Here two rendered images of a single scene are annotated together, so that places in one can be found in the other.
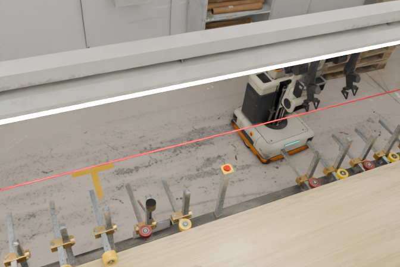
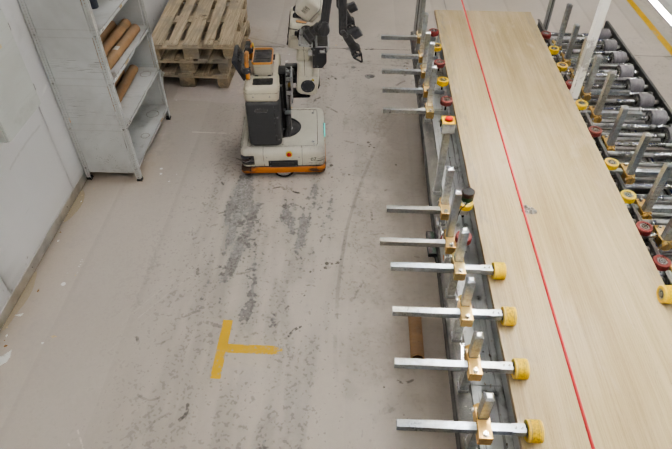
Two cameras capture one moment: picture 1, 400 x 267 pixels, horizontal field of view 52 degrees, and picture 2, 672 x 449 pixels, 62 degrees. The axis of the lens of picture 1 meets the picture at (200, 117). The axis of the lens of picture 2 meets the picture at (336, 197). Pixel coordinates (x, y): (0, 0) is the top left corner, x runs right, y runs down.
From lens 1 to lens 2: 2.44 m
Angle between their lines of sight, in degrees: 43
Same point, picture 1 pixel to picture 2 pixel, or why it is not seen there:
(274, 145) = (320, 142)
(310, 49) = not seen: outside the picture
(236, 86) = (180, 147)
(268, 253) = (519, 157)
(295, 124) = (301, 114)
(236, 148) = (282, 187)
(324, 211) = (483, 107)
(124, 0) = (13, 122)
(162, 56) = not seen: outside the picture
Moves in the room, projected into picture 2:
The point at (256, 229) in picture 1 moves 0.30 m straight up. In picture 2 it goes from (489, 155) to (499, 112)
